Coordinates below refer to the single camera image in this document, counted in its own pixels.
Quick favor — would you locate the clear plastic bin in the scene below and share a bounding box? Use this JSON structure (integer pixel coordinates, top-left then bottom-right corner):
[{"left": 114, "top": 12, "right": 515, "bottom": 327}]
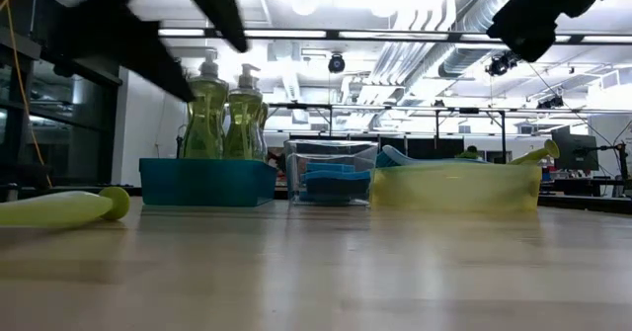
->
[{"left": 284, "top": 139, "right": 379, "bottom": 207}]

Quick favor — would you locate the black computer monitor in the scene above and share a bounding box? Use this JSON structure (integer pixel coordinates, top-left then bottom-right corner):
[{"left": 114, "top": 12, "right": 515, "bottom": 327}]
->
[{"left": 551, "top": 125, "right": 600, "bottom": 173}]

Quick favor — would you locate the silver ventilation duct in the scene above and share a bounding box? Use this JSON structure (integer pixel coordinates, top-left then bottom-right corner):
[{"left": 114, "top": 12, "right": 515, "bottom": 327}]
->
[{"left": 436, "top": 0, "right": 613, "bottom": 78}]

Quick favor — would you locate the black ceiling spotlight cluster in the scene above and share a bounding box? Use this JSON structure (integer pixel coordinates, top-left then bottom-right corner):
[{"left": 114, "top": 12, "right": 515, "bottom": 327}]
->
[{"left": 486, "top": 48, "right": 528, "bottom": 77}]

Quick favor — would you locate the translucent yellow plastic bin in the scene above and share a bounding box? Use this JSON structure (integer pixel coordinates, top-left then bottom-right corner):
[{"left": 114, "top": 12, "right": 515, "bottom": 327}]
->
[{"left": 370, "top": 162, "right": 543, "bottom": 212}]

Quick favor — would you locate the dark background desk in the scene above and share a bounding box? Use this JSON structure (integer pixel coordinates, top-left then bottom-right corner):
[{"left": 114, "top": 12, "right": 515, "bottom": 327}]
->
[{"left": 537, "top": 172, "right": 632, "bottom": 216}]

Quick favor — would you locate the yellow hanging cable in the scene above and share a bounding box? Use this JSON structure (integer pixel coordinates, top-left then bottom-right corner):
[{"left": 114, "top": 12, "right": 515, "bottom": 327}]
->
[{"left": 0, "top": 0, "right": 53, "bottom": 189}]

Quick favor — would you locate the long ceiling light bar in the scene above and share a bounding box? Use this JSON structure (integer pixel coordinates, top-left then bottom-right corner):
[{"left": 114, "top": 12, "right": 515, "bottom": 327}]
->
[{"left": 157, "top": 26, "right": 632, "bottom": 44}]

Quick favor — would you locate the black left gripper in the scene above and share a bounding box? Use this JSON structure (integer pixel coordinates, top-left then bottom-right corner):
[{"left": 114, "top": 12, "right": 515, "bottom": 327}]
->
[{"left": 48, "top": 0, "right": 250, "bottom": 104}]

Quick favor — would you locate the blue and white dish brush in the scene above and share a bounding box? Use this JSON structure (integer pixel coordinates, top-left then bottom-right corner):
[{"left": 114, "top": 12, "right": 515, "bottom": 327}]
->
[{"left": 375, "top": 144, "right": 491, "bottom": 170}]

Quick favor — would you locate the green background plant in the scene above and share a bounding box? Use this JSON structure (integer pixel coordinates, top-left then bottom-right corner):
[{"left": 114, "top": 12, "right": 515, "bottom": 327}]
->
[{"left": 453, "top": 145, "right": 483, "bottom": 162}]

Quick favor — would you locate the black frame workstation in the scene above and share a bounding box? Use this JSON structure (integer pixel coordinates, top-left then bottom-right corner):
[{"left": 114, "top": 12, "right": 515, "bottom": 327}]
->
[
  {"left": 434, "top": 107, "right": 508, "bottom": 164},
  {"left": 266, "top": 102, "right": 335, "bottom": 144}
]

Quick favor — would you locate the teal plastic bin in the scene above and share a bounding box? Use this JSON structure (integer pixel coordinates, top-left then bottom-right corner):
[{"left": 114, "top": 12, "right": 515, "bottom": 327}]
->
[{"left": 138, "top": 157, "right": 278, "bottom": 207}]

